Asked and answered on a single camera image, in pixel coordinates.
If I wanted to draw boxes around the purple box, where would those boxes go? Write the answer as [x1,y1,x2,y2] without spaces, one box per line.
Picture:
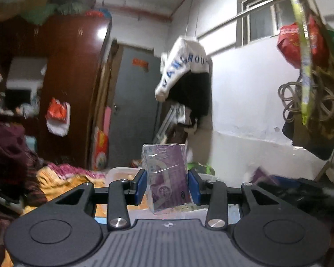
[142,144,191,213]

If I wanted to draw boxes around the green white plastic bag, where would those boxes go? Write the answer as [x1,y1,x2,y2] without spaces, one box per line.
[187,162,215,175]

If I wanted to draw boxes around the white plastic basket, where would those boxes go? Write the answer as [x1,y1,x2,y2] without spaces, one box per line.
[105,167,208,224]

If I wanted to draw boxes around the pink floral bedding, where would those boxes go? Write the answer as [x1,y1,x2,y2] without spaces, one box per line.
[47,163,105,180]

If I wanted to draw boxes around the grey door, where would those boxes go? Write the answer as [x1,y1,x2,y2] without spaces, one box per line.
[108,46,161,168]

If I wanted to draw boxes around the red white hanging bag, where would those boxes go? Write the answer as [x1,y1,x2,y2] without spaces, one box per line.
[46,98,70,137]

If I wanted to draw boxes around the maroon blanket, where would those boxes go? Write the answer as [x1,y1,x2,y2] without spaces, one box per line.
[0,122,47,207]

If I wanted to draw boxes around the olive hanging bag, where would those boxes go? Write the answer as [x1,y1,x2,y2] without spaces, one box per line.
[277,13,334,160]

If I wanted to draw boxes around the white black hanging jacket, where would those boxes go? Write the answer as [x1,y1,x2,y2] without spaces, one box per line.
[154,36,211,119]

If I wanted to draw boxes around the dark red wooden wardrobe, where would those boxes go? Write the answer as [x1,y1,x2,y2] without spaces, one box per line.
[0,15,112,168]

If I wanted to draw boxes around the red hanging plastic bag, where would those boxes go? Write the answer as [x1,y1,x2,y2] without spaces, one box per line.
[277,15,329,69]

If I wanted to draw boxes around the coiled grey rope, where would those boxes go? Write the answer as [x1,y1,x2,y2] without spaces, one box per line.
[278,80,334,123]

